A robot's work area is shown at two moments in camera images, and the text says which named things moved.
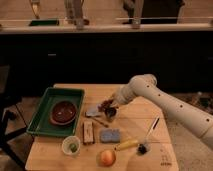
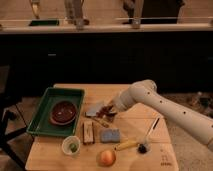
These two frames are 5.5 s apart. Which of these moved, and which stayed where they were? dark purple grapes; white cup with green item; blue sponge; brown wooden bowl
Moved: dark purple grapes
Stayed: blue sponge; brown wooden bowl; white cup with green item
